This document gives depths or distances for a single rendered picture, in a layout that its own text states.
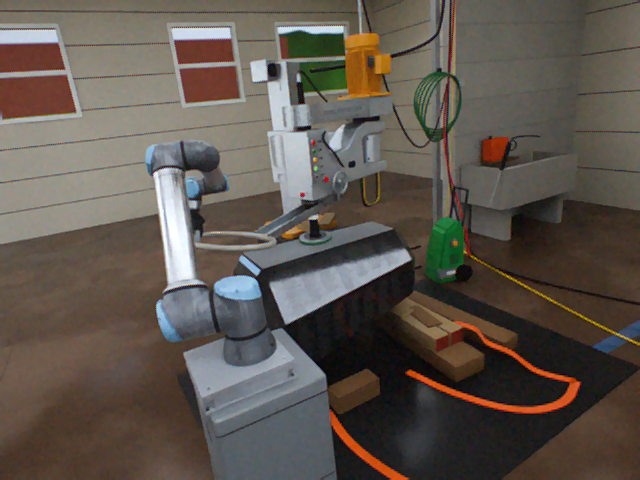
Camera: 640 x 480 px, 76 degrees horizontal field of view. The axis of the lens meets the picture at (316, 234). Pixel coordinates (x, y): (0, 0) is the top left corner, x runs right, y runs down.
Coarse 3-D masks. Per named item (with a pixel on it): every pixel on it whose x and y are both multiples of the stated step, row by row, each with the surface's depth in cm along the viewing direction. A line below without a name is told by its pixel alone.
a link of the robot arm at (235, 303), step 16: (224, 288) 135; (240, 288) 135; (256, 288) 139; (224, 304) 135; (240, 304) 135; (256, 304) 138; (224, 320) 135; (240, 320) 136; (256, 320) 139; (240, 336) 138
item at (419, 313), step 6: (402, 306) 305; (414, 306) 304; (390, 312) 300; (396, 312) 297; (402, 312) 296; (408, 312) 296; (414, 312) 295; (420, 312) 295; (426, 312) 294; (420, 318) 287; (426, 318) 286; (432, 318) 285; (426, 324) 279; (432, 324) 278; (438, 324) 278
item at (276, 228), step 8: (320, 200) 282; (328, 200) 271; (336, 200) 277; (296, 208) 265; (304, 208) 271; (312, 208) 260; (320, 208) 266; (288, 216) 261; (296, 216) 265; (304, 216) 256; (272, 224) 252; (280, 224) 256; (288, 224) 246; (296, 224) 251; (256, 232) 243; (264, 232) 248; (272, 232) 238; (280, 232) 242; (264, 240) 240
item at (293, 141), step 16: (320, 128) 251; (288, 144) 253; (304, 144) 244; (320, 144) 250; (288, 160) 257; (304, 160) 248; (320, 160) 252; (288, 176) 261; (304, 176) 252; (288, 192) 265; (304, 192) 255; (320, 192) 256
